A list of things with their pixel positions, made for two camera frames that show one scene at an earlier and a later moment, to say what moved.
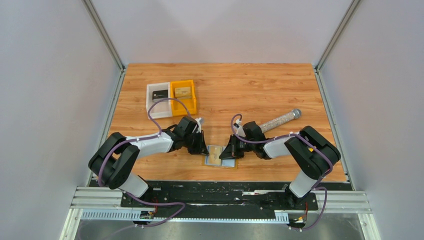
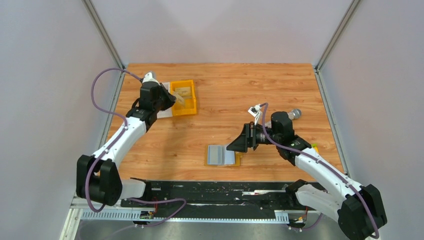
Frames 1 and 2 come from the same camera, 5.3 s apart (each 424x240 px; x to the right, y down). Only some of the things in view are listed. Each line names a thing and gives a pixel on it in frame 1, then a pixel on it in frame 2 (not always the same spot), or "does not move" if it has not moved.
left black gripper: (201, 149) -> (170, 98)
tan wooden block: (182, 92) does not move
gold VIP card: (214, 155) -> (178, 97)
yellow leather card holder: (213, 160) does not move
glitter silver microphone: (295, 114) does not move
